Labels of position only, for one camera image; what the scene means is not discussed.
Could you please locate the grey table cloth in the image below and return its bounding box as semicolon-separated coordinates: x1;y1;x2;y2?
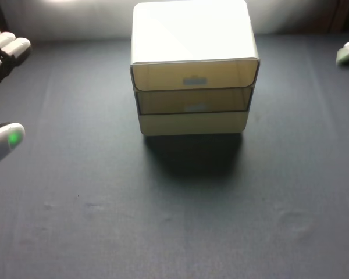
0;32;349;279

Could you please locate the white drawer cabinet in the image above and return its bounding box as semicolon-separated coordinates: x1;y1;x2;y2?
130;0;261;137

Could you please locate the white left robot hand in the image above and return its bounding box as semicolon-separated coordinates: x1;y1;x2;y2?
0;27;33;178

